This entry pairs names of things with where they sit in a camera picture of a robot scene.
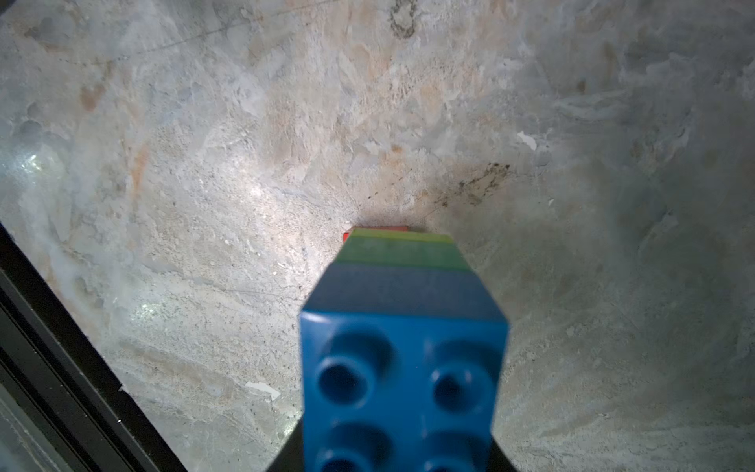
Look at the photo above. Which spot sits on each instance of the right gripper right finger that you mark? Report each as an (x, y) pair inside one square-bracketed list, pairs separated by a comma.
[(498, 462)]

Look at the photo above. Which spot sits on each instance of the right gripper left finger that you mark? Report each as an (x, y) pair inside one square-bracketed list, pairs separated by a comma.
[(291, 456)]

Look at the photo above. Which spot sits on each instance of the dark blue lego brick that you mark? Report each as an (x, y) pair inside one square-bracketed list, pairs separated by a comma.
[(400, 369)]

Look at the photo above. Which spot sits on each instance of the small dark green lego brick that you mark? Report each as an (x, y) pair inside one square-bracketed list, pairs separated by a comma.
[(401, 253)]

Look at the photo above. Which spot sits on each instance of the red lego brick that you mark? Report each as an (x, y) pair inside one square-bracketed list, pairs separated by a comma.
[(385, 232)]

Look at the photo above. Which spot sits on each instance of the lime green lego brick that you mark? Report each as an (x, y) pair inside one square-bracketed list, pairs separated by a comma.
[(428, 237)]

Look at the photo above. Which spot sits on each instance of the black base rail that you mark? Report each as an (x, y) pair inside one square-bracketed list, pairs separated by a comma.
[(53, 373)]

